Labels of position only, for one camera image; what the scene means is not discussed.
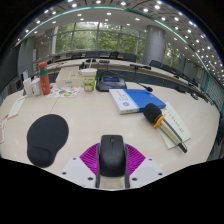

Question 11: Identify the blue and white book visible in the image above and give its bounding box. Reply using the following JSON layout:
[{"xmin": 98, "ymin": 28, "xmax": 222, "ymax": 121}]
[{"xmin": 108, "ymin": 88, "xmax": 167, "ymax": 115}]

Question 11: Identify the black gooseneck conference microphone unit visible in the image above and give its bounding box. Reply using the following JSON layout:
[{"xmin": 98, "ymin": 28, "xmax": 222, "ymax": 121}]
[{"xmin": 95, "ymin": 69, "xmax": 154, "ymax": 93}]

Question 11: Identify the group of ceiling spotlights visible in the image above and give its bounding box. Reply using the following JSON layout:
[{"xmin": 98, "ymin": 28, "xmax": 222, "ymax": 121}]
[{"xmin": 19, "ymin": 0, "xmax": 224, "ymax": 78}]

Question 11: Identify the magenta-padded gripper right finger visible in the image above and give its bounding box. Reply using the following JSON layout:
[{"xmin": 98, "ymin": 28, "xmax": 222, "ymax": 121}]
[{"xmin": 124, "ymin": 143, "xmax": 167, "ymax": 190}]

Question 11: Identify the black desk microphone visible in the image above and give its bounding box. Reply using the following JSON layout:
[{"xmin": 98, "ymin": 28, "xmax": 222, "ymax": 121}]
[{"xmin": 129, "ymin": 63, "xmax": 152, "ymax": 71}]

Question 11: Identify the white paper cup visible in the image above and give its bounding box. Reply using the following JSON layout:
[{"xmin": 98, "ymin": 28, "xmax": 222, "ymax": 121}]
[{"xmin": 22, "ymin": 77, "xmax": 34, "ymax": 98}]

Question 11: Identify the black computer mouse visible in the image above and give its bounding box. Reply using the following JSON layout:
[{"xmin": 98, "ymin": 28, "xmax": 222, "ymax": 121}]
[{"xmin": 98, "ymin": 134, "xmax": 128, "ymax": 178}]

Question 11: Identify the black mouse pad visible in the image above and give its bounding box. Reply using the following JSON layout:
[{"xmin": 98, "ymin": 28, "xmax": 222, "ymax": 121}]
[{"xmin": 26, "ymin": 113, "xmax": 70, "ymax": 169}]

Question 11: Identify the red drink bottle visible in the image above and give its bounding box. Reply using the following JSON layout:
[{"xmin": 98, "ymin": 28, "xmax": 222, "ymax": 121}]
[{"xmin": 37, "ymin": 61, "xmax": 52, "ymax": 96}]

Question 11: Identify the colourful sticker sheet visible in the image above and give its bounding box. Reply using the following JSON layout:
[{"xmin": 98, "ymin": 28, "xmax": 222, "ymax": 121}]
[{"xmin": 46, "ymin": 86, "xmax": 81, "ymax": 99}]

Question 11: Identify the printed drink cup with straw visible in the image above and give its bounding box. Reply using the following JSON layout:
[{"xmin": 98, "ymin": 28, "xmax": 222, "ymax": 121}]
[{"xmin": 80, "ymin": 59, "xmax": 98, "ymax": 93}]

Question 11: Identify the pale green paper sheet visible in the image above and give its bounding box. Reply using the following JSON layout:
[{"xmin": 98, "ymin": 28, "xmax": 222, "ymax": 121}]
[{"xmin": 156, "ymin": 101, "xmax": 193, "ymax": 150}]

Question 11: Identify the red and white leaflet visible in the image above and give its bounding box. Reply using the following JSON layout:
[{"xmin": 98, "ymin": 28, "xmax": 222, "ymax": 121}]
[{"xmin": 0, "ymin": 113, "xmax": 9, "ymax": 144}]

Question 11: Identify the row of black office chairs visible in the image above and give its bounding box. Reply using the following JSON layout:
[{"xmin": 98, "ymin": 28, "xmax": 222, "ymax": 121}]
[{"xmin": 64, "ymin": 49, "xmax": 216, "ymax": 101}]

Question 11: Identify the white cardboard box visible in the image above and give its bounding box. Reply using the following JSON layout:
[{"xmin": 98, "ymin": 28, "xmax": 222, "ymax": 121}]
[{"xmin": 55, "ymin": 66, "xmax": 84, "ymax": 89}]

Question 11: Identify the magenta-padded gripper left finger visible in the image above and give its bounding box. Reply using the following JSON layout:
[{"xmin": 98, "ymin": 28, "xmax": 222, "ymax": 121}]
[{"xmin": 59, "ymin": 142, "xmax": 102, "ymax": 190}]

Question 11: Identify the handheld microphone with foam head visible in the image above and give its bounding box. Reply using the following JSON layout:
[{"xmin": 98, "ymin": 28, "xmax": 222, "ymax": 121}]
[{"xmin": 142, "ymin": 102, "xmax": 188, "ymax": 154}]

